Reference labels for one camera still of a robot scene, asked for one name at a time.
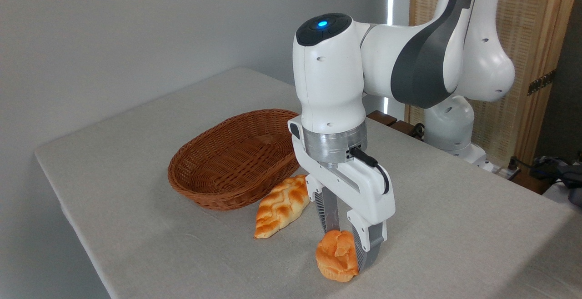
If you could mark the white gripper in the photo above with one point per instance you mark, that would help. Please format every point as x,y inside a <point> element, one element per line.
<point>359,190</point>

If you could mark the round bread bun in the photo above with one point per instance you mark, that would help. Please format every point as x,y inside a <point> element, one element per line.
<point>336,256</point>

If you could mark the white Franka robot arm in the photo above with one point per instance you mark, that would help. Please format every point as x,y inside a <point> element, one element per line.
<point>409,62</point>

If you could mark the long braided bread loaf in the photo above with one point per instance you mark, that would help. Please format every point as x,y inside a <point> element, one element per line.
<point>279,208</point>

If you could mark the brown wicker basket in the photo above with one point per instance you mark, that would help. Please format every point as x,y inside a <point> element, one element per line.
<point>213,171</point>

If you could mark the grey tablecloth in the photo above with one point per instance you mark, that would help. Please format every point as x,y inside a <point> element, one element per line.
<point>454,226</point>

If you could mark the dark wooden block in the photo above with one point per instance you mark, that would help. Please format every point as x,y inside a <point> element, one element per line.
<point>404,127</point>
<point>381,117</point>

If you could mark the white power strip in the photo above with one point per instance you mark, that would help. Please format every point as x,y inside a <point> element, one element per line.
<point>502,169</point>

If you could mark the metal screen hinge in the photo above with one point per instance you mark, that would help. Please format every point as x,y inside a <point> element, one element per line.
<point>541,82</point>

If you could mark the wooden folding screen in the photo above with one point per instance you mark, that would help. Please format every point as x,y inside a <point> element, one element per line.
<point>532,26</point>

